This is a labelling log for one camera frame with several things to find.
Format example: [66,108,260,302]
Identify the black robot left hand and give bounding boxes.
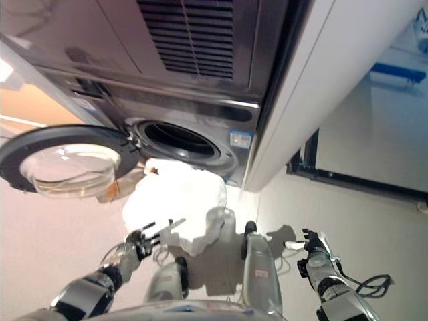
[125,217,187,262]

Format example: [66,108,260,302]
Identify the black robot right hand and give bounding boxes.
[284,228,330,257]

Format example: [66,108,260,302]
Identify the gray washing machine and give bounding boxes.
[36,66,261,188]

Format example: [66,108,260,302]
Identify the round washing machine door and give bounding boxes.
[0,124,141,199]

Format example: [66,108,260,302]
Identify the silver robot left leg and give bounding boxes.
[143,256,190,302]

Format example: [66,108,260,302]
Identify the silver robot leg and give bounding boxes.
[143,256,190,302]
[240,221,284,317]

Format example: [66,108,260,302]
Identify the white garment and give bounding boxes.
[122,157,237,257]

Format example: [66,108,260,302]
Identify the brown woven strip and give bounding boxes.
[106,180,122,203]

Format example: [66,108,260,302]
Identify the silver robot right leg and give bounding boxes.
[240,221,284,317]

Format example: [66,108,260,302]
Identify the gray robot torso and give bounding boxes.
[96,299,285,321]

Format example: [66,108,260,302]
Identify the blue white energy label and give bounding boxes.
[229,132,252,147]

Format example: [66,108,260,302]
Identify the small blue white sticker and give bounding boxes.
[76,98,101,118]

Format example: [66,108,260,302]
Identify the blue white background furniture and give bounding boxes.
[369,62,428,90]

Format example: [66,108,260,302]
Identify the gray dryer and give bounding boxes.
[0,0,302,105]

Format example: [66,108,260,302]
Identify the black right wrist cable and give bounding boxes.
[334,257,395,297]

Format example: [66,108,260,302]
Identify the white cabinet frame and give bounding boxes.
[0,0,428,193]

